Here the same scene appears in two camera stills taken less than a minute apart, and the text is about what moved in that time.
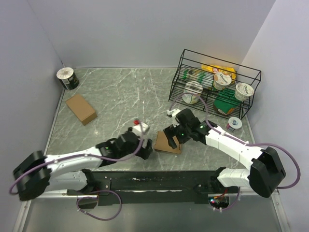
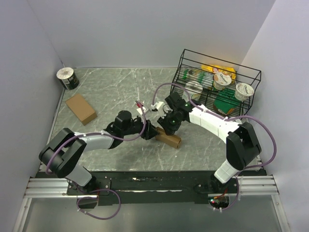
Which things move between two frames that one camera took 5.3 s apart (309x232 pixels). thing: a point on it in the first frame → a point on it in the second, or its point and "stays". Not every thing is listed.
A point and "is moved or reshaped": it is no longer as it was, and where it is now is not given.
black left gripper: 145,152 → 150,131
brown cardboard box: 162,143 is moved or reshaped
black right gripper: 170,133 → 163,122
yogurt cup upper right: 243,91 stays
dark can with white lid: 67,77 stays
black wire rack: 204,81 stays
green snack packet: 226,102 stays
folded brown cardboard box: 83,110 stays
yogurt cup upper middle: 221,80 stays
